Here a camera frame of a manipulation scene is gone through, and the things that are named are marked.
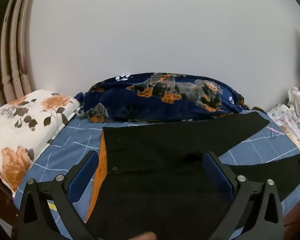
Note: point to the black pants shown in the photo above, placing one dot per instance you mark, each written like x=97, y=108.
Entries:
x=152, y=155

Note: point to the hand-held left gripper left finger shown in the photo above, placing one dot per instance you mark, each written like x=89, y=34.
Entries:
x=83, y=177

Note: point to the blue checked bedsheet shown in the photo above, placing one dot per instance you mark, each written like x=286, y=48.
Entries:
x=65, y=150

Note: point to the white floral pillow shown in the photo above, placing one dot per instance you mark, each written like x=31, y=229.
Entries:
x=27, y=130

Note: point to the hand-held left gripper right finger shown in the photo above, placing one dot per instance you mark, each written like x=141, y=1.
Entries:
x=218, y=177

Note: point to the white patterned cloth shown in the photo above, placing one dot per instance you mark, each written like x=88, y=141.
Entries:
x=295, y=115

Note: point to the navy dog-print blanket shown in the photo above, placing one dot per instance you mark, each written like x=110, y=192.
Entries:
x=140, y=105

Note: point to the wooden bed frame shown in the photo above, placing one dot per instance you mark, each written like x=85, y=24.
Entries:
x=0, y=200

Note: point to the beige curtain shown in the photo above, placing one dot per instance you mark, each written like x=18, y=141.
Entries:
x=12, y=55

